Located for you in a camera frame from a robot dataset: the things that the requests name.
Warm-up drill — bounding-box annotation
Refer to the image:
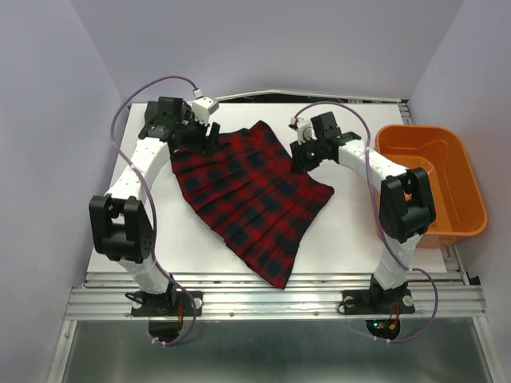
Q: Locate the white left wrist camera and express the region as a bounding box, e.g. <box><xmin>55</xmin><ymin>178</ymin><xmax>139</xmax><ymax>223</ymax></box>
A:
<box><xmin>191</xmin><ymin>89</ymin><xmax>220</xmax><ymax>125</ymax></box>

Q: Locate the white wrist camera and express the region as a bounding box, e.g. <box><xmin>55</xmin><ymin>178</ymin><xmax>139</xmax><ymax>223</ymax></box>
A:
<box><xmin>191</xmin><ymin>89</ymin><xmax>220</xmax><ymax>125</ymax></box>
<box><xmin>289</xmin><ymin>117</ymin><xmax>316</xmax><ymax>144</ymax></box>

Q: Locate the aluminium extrusion frame rail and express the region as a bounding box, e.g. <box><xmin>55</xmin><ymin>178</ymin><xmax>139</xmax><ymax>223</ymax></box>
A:
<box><xmin>65</xmin><ymin>271</ymin><xmax>487</xmax><ymax>321</ymax></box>

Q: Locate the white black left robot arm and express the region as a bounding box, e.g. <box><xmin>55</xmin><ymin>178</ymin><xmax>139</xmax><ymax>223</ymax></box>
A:
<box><xmin>89</xmin><ymin>97</ymin><xmax>220</xmax><ymax>314</ymax></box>

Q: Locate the orange plastic bin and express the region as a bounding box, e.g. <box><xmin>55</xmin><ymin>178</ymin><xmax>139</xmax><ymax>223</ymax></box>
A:
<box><xmin>375</xmin><ymin>124</ymin><xmax>488</xmax><ymax>249</ymax></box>

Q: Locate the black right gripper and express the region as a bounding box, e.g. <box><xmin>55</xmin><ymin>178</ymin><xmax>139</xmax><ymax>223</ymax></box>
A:
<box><xmin>289</xmin><ymin>136</ymin><xmax>325</xmax><ymax>174</ymax></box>

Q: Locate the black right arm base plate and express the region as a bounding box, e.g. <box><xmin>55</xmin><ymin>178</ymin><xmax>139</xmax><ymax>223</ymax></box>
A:
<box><xmin>337</xmin><ymin>286</ymin><xmax>415</xmax><ymax>316</ymax></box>

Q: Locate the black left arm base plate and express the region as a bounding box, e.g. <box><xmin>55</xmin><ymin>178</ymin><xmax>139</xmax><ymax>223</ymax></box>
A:
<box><xmin>125</xmin><ymin>290</ymin><xmax>194</xmax><ymax>318</ymax></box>

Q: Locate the red black plaid skirt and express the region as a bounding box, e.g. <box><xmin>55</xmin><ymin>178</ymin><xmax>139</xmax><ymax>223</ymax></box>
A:
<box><xmin>171</xmin><ymin>120</ymin><xmax>335</xmax><ymax>289</ymax></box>

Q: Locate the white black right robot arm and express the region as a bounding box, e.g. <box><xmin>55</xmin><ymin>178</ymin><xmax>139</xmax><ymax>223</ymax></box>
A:
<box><xmin>290</xmin><ymin>112</ymin><xmax>436</xmax><ymax>311</ymax></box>

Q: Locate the dark grey dotted skirt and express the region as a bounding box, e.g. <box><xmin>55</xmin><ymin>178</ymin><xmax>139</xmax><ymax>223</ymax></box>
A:
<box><xmin>144</xmin><ymin>101</ymin><xmax>158</xmax><ymax>124</ymax></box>

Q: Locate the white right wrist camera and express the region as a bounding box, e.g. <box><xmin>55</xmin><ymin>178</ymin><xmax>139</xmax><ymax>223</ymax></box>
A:
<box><xmin>289</xmin><ymin>117</ymin><xmax>316</xmax><ymax>144</ymax></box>

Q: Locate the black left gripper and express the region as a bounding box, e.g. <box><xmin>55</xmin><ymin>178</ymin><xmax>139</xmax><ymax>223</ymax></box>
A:
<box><xmin>177</xmin><ymin>110</ymin><xmax>221</xmax><ymax>159</ymax></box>

